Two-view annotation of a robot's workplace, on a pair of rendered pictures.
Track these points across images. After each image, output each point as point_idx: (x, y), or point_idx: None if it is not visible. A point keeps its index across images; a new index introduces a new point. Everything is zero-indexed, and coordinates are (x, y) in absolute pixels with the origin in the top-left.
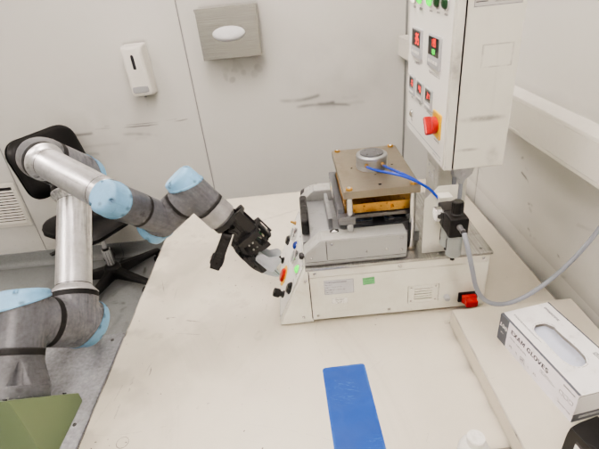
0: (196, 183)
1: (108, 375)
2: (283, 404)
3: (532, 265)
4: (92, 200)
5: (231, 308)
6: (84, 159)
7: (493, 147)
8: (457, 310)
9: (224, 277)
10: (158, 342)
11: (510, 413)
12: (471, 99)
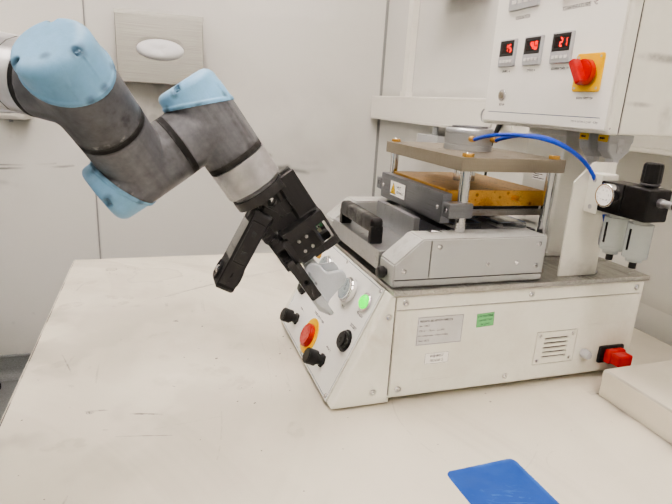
0: (227, 97)
1: None
2: None
3: (639, 329)
4: (22, 52)
5: (221, 391)
6: None
7: (667, 106)
8: (612, 369)
9: (189, 348)
10: (76, 455)
11: None
12: (653, 24)
